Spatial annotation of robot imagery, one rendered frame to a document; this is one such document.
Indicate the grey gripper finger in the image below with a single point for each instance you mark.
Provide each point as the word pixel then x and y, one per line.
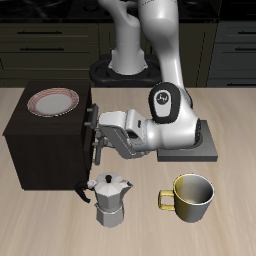
pixel 101 132
pixel 106 143

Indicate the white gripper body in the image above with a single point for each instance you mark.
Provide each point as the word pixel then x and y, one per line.
pixel 113 120

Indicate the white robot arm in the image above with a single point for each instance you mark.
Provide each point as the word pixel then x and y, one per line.
pixel 166 66

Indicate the dark wooden cabinet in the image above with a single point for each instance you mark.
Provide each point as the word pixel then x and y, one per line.
pixel 46 150

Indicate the white plate with red rim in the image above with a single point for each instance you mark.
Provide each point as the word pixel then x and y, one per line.
pixel 53 102

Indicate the silver moka pot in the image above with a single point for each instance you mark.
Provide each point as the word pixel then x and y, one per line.
pixel 108 200

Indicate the dark olive kitchen cupboard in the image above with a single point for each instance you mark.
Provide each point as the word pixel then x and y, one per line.
pixel 50 50

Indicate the yellow and white mug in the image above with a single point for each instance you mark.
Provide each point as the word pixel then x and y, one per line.
pixel 191 203

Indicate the black kitchen countertop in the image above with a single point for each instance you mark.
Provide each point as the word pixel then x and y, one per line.
pixel 50 10

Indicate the dark grey kitchen cupboard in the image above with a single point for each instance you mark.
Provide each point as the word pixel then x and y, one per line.
pixel 233 53

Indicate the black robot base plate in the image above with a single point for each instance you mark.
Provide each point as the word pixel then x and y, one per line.
pixel 96 71

